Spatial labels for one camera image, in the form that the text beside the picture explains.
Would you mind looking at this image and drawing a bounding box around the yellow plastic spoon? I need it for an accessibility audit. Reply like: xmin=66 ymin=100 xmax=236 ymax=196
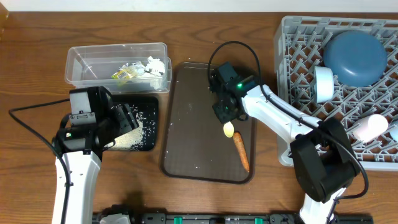
xmin=223 ymin=121 xmax=234 ymax=138

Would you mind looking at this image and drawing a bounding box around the orange carrot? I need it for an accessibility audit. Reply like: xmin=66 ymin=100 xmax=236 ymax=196
xmin=233 ymin=132 xmax=250 ymax=172

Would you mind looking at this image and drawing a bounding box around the yellow green snack wrapper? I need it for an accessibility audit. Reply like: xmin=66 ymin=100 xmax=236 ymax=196
xmin=111 ymin=62 xmax=146 ymax=80

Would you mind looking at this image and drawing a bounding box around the dark brown serving tray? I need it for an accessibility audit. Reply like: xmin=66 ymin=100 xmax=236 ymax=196
xmin=160 ymin=62 xmax=256 ymax=184

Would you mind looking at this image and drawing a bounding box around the small bowl of rice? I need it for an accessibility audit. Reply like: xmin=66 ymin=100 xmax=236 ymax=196
xmin=314 ymin=66 xmax=334 ymax=103

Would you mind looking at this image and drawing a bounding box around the blue plate bowl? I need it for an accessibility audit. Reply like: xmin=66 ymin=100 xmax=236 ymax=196
xmin=323 ymin=31 xmax=387 ymax=87

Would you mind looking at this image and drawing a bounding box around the white cup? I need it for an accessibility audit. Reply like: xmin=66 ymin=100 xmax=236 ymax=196
xmin=353 ymin=114 xmax=389 ymax=142

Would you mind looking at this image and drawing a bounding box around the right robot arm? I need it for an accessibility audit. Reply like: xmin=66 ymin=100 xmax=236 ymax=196
xmin=207 ymin=62 xmax=369 ymax=223

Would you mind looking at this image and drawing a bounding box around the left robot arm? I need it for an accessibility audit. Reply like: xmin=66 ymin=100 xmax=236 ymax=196
xmin=15 ymin=86 xmax=139 ymax=223

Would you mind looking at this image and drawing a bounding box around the black waste tray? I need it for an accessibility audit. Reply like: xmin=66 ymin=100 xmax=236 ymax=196
xmin=114 ymin=95 xmax=159 ymax=151

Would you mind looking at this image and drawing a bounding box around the clear plastic waste bin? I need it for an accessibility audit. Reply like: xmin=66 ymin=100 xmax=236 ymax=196
xmin=65 ymin=42 xmax=172 ymax=94

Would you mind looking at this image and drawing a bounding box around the grey dishwasher rack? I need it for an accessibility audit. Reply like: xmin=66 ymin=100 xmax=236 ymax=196
xmin=274 ymin=16 xmax=397 ymax=171

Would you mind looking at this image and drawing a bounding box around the pile of white rice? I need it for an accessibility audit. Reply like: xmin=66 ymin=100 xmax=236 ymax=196
xmin=105 ymin=112 xmax=145 ymax=151

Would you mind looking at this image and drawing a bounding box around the crumpled white tissue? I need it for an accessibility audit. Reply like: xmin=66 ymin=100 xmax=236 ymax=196
xmin=146 ymin=56 xmax=165 ymax=76

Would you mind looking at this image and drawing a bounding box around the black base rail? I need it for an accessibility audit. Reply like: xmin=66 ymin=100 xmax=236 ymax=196
xmin=93 ymin=212 xmax=374 ymax=224

